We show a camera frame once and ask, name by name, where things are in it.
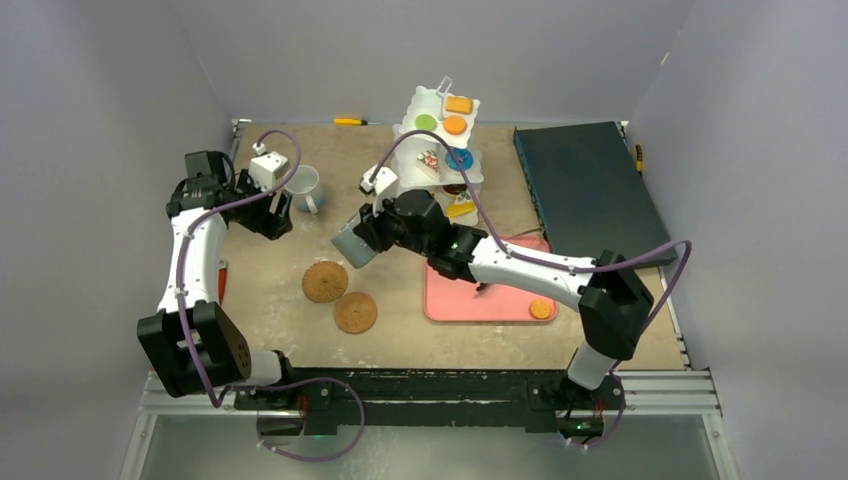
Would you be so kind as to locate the green round macaron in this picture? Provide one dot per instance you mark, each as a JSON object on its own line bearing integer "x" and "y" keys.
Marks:
{"x": 425, "y": 121}

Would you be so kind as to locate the round waffle coaster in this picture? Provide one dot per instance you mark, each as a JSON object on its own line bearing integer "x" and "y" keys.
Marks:
{"x": 324, "y": 282}
{"x": 355, "y": 312}

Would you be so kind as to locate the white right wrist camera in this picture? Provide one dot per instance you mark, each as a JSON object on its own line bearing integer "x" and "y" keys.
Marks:
{"x": 381, "y": 183}

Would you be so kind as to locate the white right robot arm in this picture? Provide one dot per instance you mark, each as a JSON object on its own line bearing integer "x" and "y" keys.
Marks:
{"x": 613, "y": 303}

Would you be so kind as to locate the white small cup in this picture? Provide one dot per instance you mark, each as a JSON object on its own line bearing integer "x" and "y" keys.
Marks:
{"x": 306, "y": 190}

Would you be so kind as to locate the orange rectangular biscuit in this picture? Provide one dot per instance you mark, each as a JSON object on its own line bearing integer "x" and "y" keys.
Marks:
{"x": 459, "y": 105}

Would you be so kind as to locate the grey mug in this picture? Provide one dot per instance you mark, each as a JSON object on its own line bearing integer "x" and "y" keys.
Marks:
{"x": 353, "y": 247}

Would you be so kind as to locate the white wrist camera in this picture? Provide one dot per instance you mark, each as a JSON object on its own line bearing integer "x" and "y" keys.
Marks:
{"x": 381, "y": 183}
{"x": 266, "y": 168}

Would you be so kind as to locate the yellow triangular sprinkle cake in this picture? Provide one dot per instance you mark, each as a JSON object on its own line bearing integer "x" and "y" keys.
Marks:
{"x": 462, "y": 204}

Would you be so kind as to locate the chocolate sprinkle donut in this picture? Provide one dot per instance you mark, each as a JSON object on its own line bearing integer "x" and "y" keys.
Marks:
{"x": 454, "y": 189}

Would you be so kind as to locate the red handled adjustable wrench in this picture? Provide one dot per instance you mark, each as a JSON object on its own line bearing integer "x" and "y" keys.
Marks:
{"x": 222, "y": 280}

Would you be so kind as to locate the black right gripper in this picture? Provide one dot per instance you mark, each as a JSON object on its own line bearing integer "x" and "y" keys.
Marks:
{"x": 370, "y": 232}

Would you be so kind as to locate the orange round cookie bottom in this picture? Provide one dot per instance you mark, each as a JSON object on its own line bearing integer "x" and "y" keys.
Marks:
{"x": 454, "y": 125}

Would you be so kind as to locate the orange round cookie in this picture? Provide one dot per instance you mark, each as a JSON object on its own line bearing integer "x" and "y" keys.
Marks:
{"x": 454, "y": 125}
{"x": 540, "y": 309}

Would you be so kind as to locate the orange round cookie top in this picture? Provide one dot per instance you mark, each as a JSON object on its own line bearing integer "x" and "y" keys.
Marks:
{"x": 540, "y": 309}

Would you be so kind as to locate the pink serving tray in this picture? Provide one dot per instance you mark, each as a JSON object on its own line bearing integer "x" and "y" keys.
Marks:
{"x": 456, "y": 301}

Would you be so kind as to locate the blue frosted donut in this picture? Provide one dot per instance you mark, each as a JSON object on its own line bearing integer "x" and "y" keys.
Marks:
{"x": 459, "y": 159}

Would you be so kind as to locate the yellow black tool right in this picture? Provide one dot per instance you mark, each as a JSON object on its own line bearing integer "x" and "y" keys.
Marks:
{"x": 639, "y": 159}

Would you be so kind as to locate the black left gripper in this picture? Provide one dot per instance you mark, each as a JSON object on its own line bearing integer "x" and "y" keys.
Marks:
{"x": 271, "y": 224}

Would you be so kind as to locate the white three-tier cake stand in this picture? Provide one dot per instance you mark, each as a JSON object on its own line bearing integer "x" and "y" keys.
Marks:
{"x": 403, "y": 162}

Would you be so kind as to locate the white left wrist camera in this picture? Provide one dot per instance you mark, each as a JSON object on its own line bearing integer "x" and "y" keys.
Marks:
{"x": 266, "y": 168}

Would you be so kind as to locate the yellow handled screwdriver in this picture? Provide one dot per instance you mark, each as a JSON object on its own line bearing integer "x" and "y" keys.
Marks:
{"x": 346, "y": 121}

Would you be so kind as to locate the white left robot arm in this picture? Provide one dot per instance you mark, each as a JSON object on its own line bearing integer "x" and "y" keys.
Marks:
{"x": 190, "y": 341}

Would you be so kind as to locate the white triangular fruit cake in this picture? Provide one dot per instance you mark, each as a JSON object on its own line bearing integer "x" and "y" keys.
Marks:
{"x": 429, "y": 163}

